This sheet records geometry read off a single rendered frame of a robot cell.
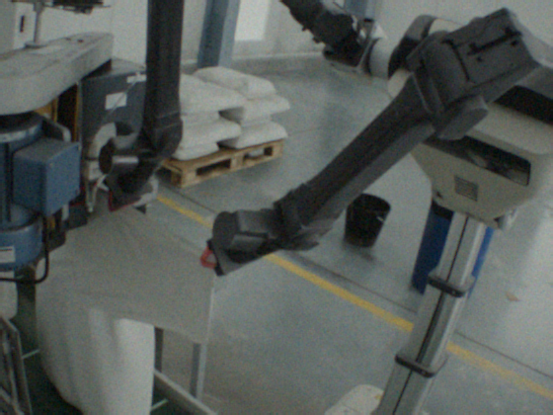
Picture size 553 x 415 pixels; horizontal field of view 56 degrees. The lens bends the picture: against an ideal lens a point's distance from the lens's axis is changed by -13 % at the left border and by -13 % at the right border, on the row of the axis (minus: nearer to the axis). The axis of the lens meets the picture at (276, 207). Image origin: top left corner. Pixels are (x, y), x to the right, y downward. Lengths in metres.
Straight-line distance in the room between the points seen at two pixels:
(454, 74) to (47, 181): 0.56
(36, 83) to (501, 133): 0.80
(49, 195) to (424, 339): 1.04
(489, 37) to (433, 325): 1.00
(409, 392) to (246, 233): 0.88
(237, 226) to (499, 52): 0.47
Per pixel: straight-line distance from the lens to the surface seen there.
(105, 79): 1.20
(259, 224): 0.89
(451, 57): 0.64
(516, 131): 1.10
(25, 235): 0.95
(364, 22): 1.25
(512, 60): 0.62
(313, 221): 0.86
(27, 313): 2.08
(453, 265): 1.44
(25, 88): 0.84
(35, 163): 0.85
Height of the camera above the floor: 1.61
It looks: 24 degrees down
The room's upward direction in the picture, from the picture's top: 10 degrees clockwise
